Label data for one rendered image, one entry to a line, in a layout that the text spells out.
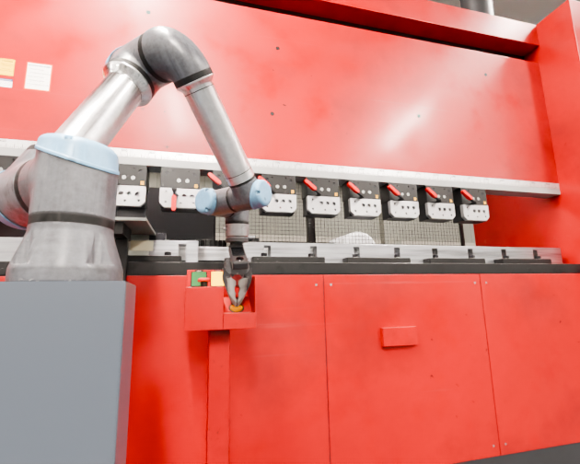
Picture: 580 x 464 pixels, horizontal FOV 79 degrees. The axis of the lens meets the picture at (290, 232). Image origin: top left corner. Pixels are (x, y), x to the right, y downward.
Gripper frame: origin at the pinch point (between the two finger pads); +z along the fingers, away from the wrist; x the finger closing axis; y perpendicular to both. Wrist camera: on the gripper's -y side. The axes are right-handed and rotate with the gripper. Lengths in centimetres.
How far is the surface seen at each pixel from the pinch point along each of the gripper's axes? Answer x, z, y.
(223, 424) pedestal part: 3.9, 33.3, -4.3
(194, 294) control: 12.5, -3.4, -6.3
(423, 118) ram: -96, -85, 37
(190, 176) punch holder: 15, -47, 33
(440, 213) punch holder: -100, -36, 32
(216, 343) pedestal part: 6.0, 11.3, -2.5
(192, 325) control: 12.8, 5.1, -7.0
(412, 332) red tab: -71, 15, 15
